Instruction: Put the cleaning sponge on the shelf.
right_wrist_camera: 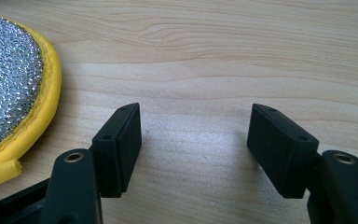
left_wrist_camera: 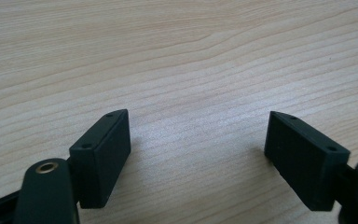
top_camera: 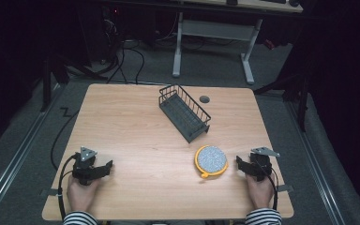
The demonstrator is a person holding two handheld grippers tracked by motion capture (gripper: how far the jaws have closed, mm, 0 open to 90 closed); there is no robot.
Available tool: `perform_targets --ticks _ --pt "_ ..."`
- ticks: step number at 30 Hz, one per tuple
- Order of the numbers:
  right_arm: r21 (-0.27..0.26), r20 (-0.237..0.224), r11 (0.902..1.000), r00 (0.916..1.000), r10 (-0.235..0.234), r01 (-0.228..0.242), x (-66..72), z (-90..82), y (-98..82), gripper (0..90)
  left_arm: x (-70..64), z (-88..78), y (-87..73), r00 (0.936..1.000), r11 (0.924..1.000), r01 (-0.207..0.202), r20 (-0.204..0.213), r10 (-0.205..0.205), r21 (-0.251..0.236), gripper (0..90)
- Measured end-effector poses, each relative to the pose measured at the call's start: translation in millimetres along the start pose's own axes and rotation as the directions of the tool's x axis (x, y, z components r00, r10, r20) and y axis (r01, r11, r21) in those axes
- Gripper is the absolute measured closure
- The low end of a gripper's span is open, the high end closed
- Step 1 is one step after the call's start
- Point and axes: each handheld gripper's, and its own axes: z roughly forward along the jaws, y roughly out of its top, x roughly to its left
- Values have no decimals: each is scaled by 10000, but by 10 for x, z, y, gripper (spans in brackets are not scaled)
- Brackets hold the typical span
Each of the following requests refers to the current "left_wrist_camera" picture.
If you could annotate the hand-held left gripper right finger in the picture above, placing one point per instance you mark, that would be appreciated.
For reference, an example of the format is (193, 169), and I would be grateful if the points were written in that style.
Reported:
(304, 161)

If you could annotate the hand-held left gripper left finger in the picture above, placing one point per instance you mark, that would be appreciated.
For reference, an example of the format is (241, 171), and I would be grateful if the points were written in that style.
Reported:
(101, 161)

